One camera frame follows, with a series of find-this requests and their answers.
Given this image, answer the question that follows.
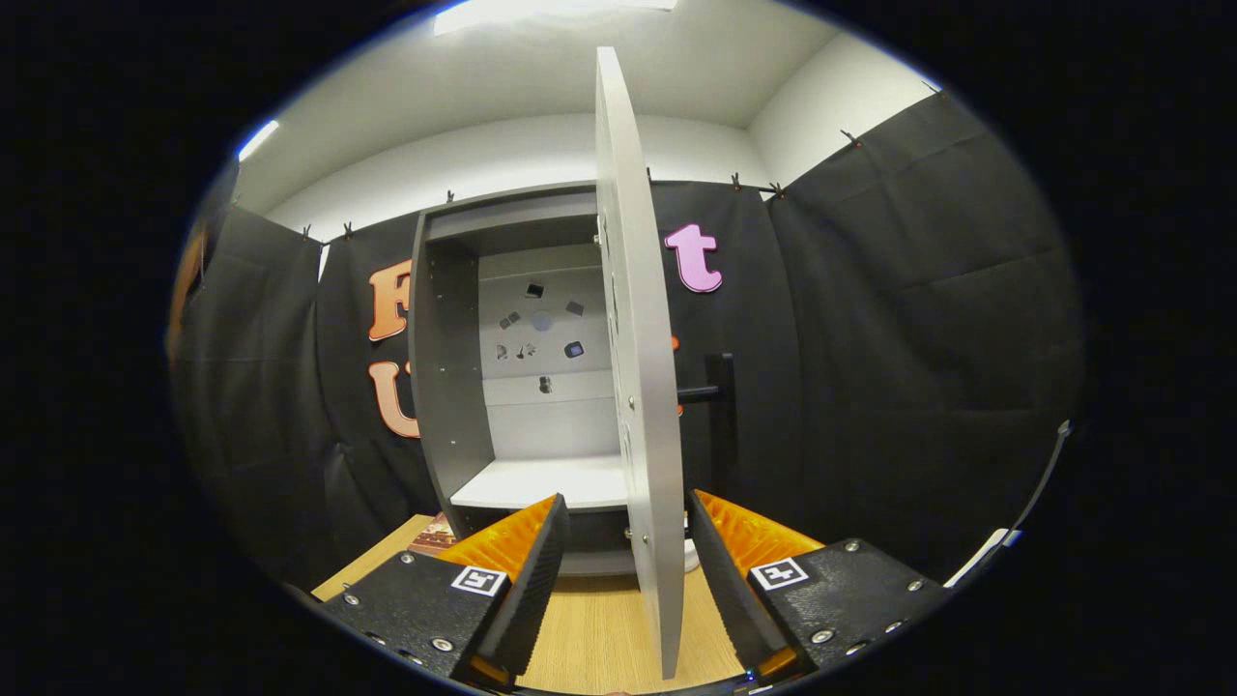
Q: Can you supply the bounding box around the ceiling light panel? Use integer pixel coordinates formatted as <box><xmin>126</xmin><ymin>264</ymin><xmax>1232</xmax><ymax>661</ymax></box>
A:
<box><xmin>238</xmin><ymin>119</ymin><xmax>281</xmax><ymax>162</ymax></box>

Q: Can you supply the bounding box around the row of black clips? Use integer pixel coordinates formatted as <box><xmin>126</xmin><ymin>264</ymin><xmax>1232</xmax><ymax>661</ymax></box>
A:
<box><xmin>300</xmin><ymin>82</ymin><xmax>953</xmax><ymax>243</ymax></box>

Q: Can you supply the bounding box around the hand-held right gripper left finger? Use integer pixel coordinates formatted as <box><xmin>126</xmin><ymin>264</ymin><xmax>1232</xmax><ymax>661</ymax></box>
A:
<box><xmin>319</xmin><ymin>493</ymin><xmax>571</xmax><ymax>689</ymax></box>

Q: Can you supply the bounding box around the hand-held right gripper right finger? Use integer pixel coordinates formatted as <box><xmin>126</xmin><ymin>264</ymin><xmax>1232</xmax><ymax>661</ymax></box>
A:
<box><xmin>684</xmin><ymin>488</ymin><xmax>953</xmax><ymax>682</ymax></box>

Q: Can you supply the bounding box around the stack of books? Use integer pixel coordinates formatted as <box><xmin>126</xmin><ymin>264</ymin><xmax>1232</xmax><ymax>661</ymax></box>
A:
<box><xmin>406</xmin><ymin>512</ymin><xmax>460</xmax><ymax>557</ymax></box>

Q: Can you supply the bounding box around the grey cabinet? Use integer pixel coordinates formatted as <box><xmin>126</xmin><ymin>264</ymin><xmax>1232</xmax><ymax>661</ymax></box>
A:
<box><xmin>408</xmin><ymin>182</ymin><xmax>644</xmax><ymax>579</ymax></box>

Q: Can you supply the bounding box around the black backdrop cloth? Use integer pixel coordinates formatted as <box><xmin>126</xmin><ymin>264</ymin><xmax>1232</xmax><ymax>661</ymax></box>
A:
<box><xmin>169</xmin><ymin>89</ymin><xmax>1085</xmax><ymax>593</ymax></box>

